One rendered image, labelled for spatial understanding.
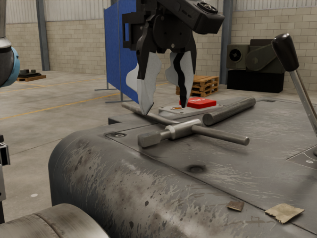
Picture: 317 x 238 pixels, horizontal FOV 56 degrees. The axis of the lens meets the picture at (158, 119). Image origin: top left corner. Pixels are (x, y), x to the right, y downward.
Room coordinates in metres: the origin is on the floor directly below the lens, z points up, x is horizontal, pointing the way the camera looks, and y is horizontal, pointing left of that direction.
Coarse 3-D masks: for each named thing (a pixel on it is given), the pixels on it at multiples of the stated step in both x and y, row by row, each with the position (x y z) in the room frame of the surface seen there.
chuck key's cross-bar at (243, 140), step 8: (128, 104) 0.61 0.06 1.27; (136, 112) 0.56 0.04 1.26; (160, 120) 0.47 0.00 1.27; (168, 120) 0.46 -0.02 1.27; (192, 128) 0.42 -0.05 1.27; (200, 128) 0.41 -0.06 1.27; (208, 128) 0.40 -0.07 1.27; (216, 136) 0.39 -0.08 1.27; (224, 136) 0.38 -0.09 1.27; (232, 136) 0.37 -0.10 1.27; (240, 136) 0.36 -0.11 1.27
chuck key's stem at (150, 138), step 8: (192, 120) 0.43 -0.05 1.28; (168, 128) 0.40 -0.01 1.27; (176, 128) 0.40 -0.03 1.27; (184, 128) 0.41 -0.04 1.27; (144, 136) 0.37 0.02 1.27; (152, 136) 0.37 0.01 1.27; (160, 136) 0.38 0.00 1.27; (168, 136) 0.39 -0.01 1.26; (176, 136) 0.40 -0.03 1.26; (144, 144) 0.36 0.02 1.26; (152, 144) 0.37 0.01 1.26
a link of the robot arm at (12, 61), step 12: (0, 0) 0.78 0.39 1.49; (0, 12) 0.79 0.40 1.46; (0, 24) 0.79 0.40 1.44; (0, 36) 0.80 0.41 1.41; (0, 48) 0.79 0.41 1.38; (12, 48) 0.86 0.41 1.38; (0, 60) 0.79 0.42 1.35; (12, 60) 0.83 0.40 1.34; (0, 72) 0.80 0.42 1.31; (12, 72) 0.82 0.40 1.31; (0, 84) 0.82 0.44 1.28
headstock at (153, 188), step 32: (96, 128) 0.46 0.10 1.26; (128, 128) 0.46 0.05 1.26; (160, 128) 0.46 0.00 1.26; (224, 128) 0.46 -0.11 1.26; (256, 128) 0.46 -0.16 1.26; (288, 128) 0.46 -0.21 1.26; (64, 160) 0.40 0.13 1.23; (96, 160) 0.36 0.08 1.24; (128, 160) 0.33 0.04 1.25; (160, 160) 0.33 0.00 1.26; (192, 160) 0.33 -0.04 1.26; (224, 160) 0.33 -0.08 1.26; (256, 160) 0.33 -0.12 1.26; (288, 160) 0.33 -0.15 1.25; (64, 192) 0.37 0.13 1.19; (96, 192) 0.31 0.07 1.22; (128, 192) 0.28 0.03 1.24; (160, 192) 0.27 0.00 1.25; (192, 192) 0.25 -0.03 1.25; (224, 192) 0.25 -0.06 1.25; (256, 192) 0.25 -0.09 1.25; (288, 192) 0.25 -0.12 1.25; (128, 224) 0.26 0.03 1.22; (160, 224) 0.24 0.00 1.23; (192, 224) 0.22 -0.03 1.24; (224, 224) 0.21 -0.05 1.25; (256, 224) 0.20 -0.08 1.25; (288, 224) 0.20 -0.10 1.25
